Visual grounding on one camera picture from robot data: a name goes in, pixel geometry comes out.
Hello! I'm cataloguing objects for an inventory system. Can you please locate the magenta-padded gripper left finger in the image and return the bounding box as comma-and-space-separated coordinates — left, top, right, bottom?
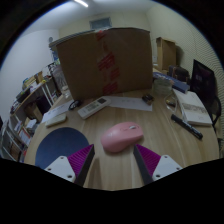
44, 143, 96, 187

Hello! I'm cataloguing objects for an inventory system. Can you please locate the clear glass jar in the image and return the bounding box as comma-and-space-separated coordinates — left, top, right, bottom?
53, 65, 70, 93

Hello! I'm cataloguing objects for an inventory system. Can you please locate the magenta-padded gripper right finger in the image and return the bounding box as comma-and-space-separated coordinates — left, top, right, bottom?
133, 143, 183, 186

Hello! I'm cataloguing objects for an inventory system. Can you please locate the small black clip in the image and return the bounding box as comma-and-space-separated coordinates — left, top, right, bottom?
141, 93, 155, 105

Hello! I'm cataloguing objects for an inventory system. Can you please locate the white remote control with display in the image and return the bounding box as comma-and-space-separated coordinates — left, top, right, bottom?
77, 96, 112, 120

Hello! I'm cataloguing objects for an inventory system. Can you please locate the large brown cardboard box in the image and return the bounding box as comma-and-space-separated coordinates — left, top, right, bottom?
55, 27, 154, 101

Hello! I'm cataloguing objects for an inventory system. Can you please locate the black marker pen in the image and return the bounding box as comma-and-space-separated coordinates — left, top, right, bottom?
170, 113, 204, 140

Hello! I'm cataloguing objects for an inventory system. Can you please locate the black monitor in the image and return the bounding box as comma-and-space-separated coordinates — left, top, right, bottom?
189, 58, 217, 105

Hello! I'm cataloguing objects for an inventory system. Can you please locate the white notebook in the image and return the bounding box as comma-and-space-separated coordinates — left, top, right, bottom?
173, 88, 213, 127

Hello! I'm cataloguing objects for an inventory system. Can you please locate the small brown cardboard box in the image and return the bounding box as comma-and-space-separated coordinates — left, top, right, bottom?
155, 36, 178, 72

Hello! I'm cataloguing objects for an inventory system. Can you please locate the pink computer mouse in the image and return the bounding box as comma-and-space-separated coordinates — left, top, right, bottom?
100, 121, 145, 154

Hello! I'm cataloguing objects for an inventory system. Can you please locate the cluttered shelf unit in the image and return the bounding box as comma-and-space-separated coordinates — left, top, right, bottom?
0, 64, 60, 163

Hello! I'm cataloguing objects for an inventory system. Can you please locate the black office chair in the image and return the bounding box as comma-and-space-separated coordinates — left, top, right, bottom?
209, 95, 223, 134

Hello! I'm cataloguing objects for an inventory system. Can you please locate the wall air vent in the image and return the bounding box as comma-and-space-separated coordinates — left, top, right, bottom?
89, 16, 113, 30

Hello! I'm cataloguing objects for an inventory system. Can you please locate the plain white paper sheet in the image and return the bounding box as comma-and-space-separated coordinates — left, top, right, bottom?
107, 95, 154, 112

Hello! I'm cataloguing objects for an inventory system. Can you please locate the blue book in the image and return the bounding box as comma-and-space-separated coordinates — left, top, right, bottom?
152, 71, 191, 94

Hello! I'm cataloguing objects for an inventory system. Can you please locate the round dark blue mouse pad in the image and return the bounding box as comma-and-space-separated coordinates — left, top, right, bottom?
34, 126, 90, 170

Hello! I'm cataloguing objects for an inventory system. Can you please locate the cream slim remote control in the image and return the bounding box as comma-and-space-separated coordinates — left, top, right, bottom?
44, 113, 68, 128

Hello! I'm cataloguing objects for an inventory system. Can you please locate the ceiling light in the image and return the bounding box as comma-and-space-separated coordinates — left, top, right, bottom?
73, 0, 90, 8

